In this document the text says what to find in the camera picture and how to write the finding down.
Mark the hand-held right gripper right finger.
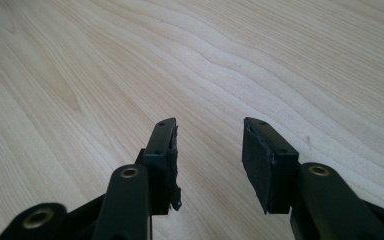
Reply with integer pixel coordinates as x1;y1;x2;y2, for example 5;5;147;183
241;116;301;215

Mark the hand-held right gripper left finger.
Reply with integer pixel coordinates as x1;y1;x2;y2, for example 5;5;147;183
135;116;183;216

